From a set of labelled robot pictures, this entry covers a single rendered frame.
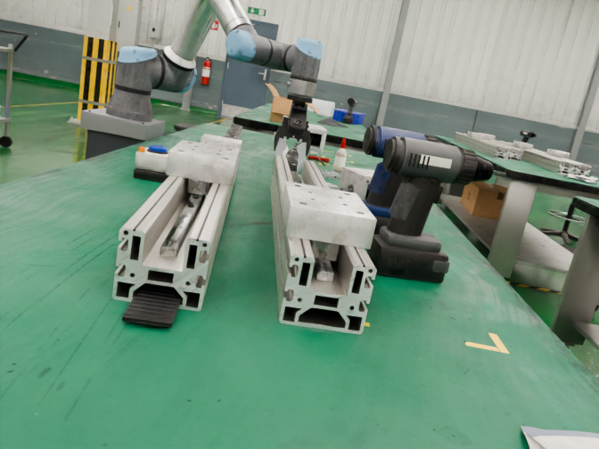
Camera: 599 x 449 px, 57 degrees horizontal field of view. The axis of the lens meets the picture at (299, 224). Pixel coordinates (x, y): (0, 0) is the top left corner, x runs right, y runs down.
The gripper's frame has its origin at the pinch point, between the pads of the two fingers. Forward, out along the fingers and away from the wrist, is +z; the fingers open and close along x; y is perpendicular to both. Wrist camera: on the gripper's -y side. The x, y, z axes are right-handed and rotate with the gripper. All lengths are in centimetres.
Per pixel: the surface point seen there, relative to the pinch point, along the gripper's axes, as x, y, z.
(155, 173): 30.7, -32.5, 1.5
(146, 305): 19, -99, 3
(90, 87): 228, 585, 31
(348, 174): -12.7, -26.6, -5.1
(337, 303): -2, -96, 0
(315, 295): 0, -93, 1
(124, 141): 52, 28, 5
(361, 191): -15.4, -32.8, -2.7
